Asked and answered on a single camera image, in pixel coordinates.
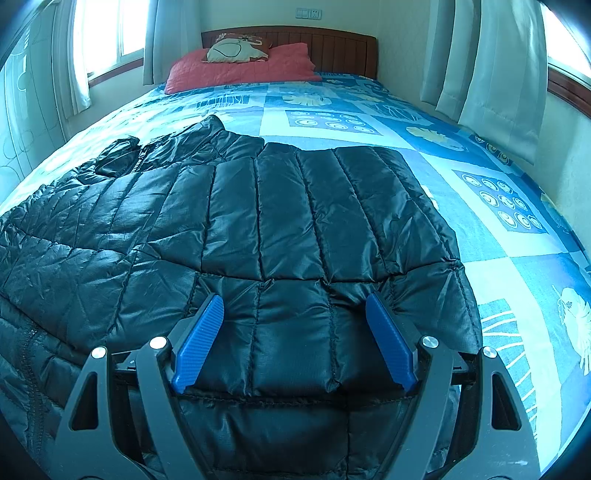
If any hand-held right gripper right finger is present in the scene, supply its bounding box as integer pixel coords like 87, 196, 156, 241
366, 292, 541, 480

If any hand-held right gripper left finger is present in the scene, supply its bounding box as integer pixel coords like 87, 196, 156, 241
48, 294, 225, 480

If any black puffer jacket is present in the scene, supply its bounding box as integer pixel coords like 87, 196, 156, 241
0, 114, 483, 480

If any blue patterned bed sheet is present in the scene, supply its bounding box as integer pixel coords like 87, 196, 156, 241
0, 70, 591, 480

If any red pillow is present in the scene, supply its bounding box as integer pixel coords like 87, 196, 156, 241
165, 43, 322, 95

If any white patterned wardrobe door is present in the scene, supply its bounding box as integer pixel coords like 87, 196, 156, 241
0, 21, 65, 204

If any printed cream cushion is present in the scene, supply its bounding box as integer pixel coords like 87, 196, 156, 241
206, 33, 274, 64

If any white curtain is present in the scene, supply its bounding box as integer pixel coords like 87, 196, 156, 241
142, 0, 200, 86
52, 0, 92, 118
418, 0, 551, 166

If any wooden headboard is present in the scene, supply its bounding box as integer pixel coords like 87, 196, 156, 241
201, 26, 379, 79

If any window with white frame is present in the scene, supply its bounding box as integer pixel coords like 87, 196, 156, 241
76, 0, 155, 84

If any window with wooden frame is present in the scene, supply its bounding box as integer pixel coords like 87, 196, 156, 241
538, 0, 591, 118

